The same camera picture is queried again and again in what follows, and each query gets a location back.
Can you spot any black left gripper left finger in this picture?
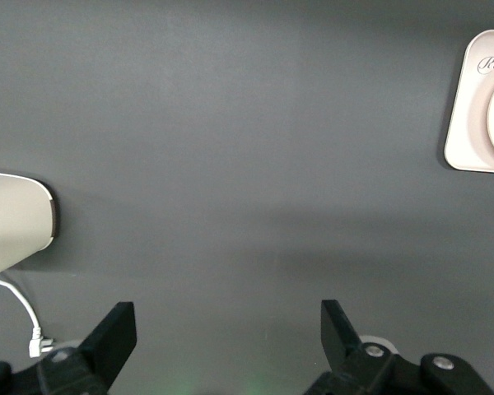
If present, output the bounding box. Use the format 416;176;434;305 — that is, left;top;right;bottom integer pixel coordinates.
35;300;138;395

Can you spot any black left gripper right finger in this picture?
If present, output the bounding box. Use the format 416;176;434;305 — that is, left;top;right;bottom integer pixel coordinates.
302;299;422;395

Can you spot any beige tray with rabbit print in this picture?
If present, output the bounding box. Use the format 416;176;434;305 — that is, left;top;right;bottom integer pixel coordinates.
443;29;494;176

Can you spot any white toaster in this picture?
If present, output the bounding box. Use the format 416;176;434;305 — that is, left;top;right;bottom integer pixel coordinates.
0;170;59;281

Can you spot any white power cord with plug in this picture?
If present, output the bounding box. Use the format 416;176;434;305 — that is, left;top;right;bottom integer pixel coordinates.
0;274;58;360

